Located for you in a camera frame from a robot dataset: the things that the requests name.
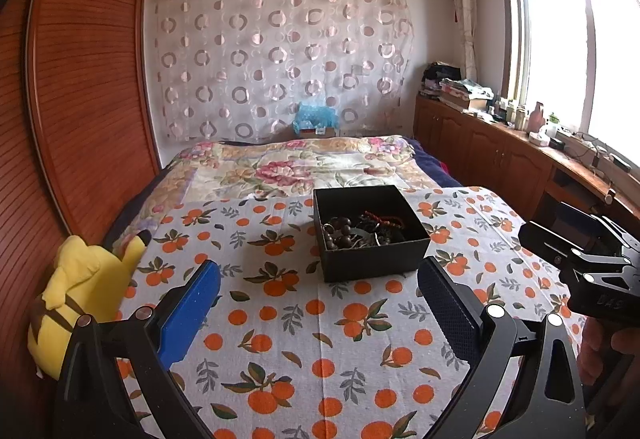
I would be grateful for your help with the tissue box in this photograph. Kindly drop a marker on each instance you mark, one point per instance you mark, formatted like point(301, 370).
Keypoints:
point(538, 139)

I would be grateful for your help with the floral blanket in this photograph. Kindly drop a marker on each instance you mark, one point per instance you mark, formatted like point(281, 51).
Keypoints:
point(280, 169)

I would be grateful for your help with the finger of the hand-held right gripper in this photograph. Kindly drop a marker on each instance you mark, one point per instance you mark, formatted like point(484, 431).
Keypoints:
point(585, 224)
point(550, 244)

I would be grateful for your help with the orange fruit print bed sheet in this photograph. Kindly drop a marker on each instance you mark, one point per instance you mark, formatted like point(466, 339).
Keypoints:
point(310, 344)

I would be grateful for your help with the row of small bottles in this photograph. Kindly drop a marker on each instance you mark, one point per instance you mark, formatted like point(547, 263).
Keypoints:
point(510, 111)

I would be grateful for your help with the window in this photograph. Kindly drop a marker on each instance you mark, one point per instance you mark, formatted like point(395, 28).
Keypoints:
point(575, 44)

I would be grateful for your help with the pink vase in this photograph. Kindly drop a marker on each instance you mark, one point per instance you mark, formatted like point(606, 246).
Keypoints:
point(538, 119)

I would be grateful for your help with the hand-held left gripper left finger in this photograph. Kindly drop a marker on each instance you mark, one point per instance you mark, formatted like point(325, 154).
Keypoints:
point(192, 314)

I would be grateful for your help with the white patterned window curtain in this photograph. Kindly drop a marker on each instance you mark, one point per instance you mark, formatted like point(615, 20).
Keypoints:
point(462, 9)

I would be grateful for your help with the blue plastic bag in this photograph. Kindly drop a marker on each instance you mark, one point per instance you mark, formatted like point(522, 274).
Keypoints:
point(315, 115)

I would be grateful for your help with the pile of books and clothes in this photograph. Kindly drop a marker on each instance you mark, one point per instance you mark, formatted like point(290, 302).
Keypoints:
point(455, 89)

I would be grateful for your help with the sheer circle pattern curtain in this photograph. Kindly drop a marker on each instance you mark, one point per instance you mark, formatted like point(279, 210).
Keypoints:
point(280, 44)

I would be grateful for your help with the brown wooden wardrobe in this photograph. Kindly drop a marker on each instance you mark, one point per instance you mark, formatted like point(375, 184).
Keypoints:
point(90, 69)

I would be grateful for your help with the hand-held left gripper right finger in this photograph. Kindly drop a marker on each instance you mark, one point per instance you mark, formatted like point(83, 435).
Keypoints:
point(447, 309)

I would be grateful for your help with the navy blue blanket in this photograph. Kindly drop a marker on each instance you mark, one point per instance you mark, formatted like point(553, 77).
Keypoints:
point(435, 169)

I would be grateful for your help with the yellow plush toy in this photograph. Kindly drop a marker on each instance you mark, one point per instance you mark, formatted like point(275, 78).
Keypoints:
point(85, 269)

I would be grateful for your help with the black cardboard box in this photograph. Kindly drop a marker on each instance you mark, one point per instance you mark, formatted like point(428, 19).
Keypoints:
point(370, 264)

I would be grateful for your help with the small cardboard box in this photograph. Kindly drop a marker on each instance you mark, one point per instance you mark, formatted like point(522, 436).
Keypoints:
point(317, 132)

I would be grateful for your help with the brown wooden cabinet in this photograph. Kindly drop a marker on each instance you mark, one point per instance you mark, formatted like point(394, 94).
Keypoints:
point(500, 159)

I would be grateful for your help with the person's right hand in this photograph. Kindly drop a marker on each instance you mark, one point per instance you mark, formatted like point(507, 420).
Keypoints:
point(595, 349)

